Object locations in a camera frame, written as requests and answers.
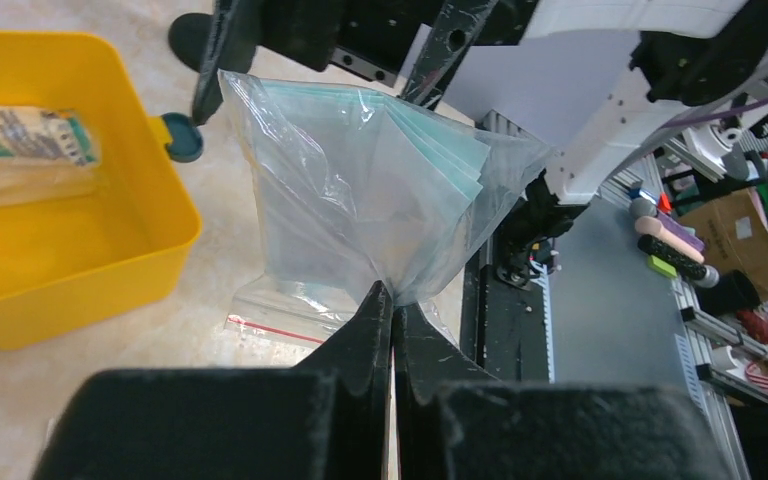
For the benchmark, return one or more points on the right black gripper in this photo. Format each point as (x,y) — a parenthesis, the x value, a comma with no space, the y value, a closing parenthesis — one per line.
(372,39)

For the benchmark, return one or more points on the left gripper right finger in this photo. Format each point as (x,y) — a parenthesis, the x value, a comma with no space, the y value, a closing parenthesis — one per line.
(456,421)

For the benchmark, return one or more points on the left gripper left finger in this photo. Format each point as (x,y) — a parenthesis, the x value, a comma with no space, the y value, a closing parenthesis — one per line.
(320,419)

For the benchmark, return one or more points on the clear bag of masks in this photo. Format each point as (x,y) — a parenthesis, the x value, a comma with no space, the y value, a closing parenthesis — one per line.
(354,186)

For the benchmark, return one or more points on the yellow plastic medicine box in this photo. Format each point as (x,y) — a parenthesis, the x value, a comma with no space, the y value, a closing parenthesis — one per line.
(70,262)

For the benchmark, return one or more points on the green white bandage packet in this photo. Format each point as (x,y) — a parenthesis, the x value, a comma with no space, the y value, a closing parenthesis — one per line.
(33,136)

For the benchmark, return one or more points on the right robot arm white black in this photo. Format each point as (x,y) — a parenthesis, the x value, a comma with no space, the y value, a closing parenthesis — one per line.
(690,54)

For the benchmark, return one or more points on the cardboard box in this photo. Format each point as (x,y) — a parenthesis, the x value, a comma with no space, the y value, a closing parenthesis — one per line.
(734,230)

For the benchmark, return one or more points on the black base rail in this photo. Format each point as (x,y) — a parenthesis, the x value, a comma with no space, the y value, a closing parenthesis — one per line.
(506,318)

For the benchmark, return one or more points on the assorted handles on shelf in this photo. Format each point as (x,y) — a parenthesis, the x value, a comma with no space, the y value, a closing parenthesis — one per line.
(670,247)

